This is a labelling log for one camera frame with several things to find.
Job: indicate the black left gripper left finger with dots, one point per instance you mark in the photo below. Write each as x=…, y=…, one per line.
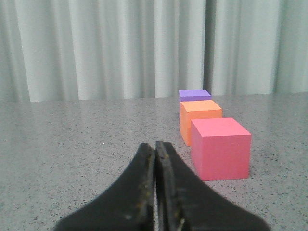
x=127, y=205

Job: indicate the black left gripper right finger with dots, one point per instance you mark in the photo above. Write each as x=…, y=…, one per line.
x=185, y=203

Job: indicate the orange foam cube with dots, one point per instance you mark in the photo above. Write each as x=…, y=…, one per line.
x=196, y=110

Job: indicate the red foam cube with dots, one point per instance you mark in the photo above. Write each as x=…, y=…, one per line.
x=220, y=149

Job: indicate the purple foam cube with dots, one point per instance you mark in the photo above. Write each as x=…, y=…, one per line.
x=193, y=95

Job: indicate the pale green curtain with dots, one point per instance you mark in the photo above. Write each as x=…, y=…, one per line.
x=103, y=49

